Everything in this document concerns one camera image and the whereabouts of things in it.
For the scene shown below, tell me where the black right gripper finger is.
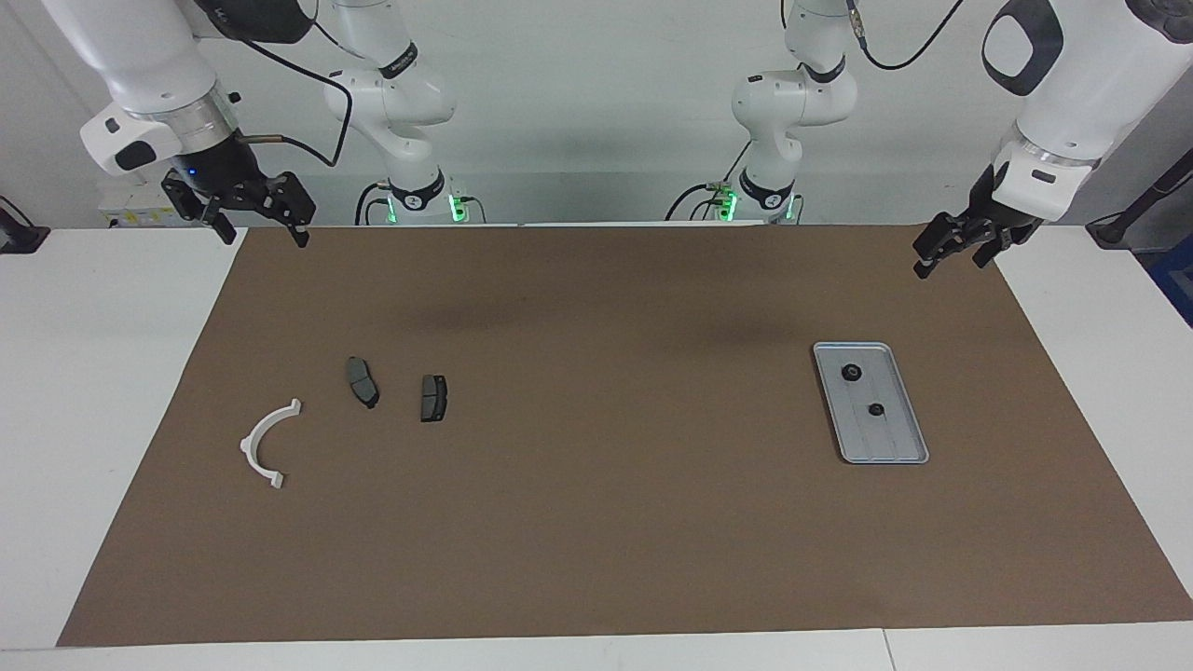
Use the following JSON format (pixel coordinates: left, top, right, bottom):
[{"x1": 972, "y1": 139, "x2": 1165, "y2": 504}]
[
  {"x1": 278, "y1": 172, "x2": 316, "y2": 248},
  {"x1": 201, "y1": 198, "x2": 238, "y2": 246}
]

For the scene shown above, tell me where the grey metal tray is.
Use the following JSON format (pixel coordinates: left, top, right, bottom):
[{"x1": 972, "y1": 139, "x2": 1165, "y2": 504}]
[{"x1": 813, "y1": 341, "x2": 930, "y2": 465}]

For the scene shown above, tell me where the white power box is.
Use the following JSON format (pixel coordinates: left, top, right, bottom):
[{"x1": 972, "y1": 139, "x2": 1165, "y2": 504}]
[{"x1": 98, "y1": 177, "x2": 201, "y2": 229}]

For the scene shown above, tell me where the black stand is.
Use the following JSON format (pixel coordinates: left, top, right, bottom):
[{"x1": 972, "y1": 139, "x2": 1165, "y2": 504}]
[{"x1": 1086, "y1": 149, "x2": 1193, "y2": 248}]

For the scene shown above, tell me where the blue box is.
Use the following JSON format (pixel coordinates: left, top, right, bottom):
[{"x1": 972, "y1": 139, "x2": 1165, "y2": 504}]
[{"x1": 1148, "y1": 244, "x2": 1193, "y2": 329}]

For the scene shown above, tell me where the curved dark brake pad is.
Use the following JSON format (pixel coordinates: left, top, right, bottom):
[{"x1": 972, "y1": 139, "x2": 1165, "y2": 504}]
[{"x1": 346, "y1": 356, "x2": 381, "y2": 410}]

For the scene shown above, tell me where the brown table mat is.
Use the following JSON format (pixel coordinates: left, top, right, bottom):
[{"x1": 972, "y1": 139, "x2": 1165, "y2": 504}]
[{"x1": 56, "y1": 224, "x2": 1193, "y2": 647}]

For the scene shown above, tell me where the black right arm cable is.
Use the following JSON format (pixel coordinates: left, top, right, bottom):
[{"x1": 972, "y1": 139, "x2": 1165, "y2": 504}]
[{"x1": 233, "y1": 19, "x2": 355, "y2": 171}]

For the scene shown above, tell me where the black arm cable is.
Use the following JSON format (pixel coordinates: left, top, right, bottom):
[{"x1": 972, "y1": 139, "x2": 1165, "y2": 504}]
[
  {"x1": 843, "y1": 0, "x2": 966, "y2": 72},
  {"x1": 233, "y1": 19, "x2": 355, "y2": 171}
]

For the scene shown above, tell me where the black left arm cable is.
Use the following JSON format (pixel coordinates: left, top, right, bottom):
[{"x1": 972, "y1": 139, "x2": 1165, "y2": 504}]
[{"x1": 843, "y1": 0, "x2": 966, "y2": 72}]

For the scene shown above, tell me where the black clamp mount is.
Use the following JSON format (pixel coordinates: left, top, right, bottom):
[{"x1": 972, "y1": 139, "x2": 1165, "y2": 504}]
[{"x1": 0, "y1": 196, "x2": 49, "y2": 254}]

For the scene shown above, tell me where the white semicircular bracket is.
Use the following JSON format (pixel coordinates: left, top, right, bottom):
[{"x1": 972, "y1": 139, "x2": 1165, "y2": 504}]
[{"x1": 240, "y1": 398, "x2": 304, "y2": 491}]

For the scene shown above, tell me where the black left base cable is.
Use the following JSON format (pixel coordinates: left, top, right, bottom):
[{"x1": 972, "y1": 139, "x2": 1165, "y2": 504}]
[{"x1": 664, "y1": 182, "x2": 737, "y2": 223}]

